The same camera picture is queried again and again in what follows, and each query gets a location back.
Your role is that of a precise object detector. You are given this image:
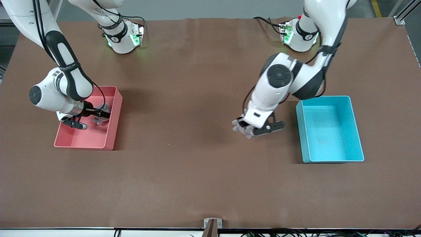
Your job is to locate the blue plastic box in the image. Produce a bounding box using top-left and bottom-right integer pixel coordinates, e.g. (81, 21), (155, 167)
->
(295, 95), (365, 164)

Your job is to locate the grey metal bracket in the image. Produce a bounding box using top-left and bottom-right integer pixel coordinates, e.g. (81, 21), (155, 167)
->
(204, 218), (223, 229)

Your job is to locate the aluminium frame profile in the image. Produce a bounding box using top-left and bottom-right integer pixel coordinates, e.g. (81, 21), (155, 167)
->
(394, 0), (421, 26)

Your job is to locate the brown camera post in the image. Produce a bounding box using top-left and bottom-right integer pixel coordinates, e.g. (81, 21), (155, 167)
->
(201, 219), (218, 237)

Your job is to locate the round grey plush toy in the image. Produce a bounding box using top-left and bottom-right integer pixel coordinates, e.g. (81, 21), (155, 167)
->
(232, 114), (254, 139)

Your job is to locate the pink plastic box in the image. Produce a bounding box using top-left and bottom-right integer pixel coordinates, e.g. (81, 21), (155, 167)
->
(54, 86), (123, 151)

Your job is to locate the metal base connector plate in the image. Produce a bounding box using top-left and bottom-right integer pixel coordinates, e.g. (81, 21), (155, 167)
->
(131, 21), (145, 47)
(279, 20), (294, 45)

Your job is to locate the brown table mat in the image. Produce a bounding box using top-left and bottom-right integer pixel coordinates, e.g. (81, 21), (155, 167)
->
(0, 17), (421, 229)

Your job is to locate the slim grey plush toy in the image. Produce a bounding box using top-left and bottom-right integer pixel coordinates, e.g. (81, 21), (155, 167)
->
(93, 103), (111, 126)

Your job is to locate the black base cable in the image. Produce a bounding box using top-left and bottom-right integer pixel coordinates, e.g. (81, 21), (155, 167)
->
(97, 0), (147, 35)
(253, 16), (286, 36)

